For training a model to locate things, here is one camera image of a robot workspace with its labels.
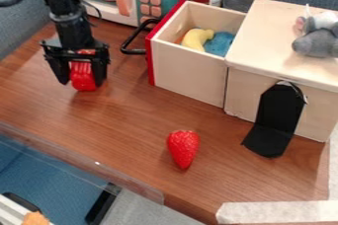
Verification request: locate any red toy onion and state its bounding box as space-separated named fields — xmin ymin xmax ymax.
xmin=68 ymin=48 xmax=100 ymax=93

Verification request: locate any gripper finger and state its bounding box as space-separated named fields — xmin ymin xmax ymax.
xmin=44 ymin=56 xmax=73 ymax=86
xmin=88 ymin=56 xmax=112 ymax=88

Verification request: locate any silver can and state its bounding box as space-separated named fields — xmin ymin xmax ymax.
xmin=220 ymin=0 xmax=259 ymax=14

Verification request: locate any black cloth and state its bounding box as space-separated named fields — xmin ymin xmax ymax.
xmin=240 ymin=80 xmax=310 ymax=160

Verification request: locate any drawer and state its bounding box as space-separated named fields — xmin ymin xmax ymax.
xmin=119 ymin=0 xmax=249 ymax=109

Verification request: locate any yellow toy banana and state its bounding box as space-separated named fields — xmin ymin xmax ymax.
xmin=179 ymin=28 xmax=217 ymax=53

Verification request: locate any grey plush mouse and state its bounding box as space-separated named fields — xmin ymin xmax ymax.
xmin=290 ymin=3 xmax=338 ymax=59

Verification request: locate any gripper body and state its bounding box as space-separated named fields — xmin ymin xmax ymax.
xmin=40 ymin=18 xmax=113 ymax=64

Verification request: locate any red toy strawberry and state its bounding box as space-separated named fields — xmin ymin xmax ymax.
xmin=164 ymin=129 xmax=203 ymax=171

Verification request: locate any cabinet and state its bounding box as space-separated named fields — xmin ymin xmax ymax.
xmin=222 ymin=0 xmax=338 ymax=143

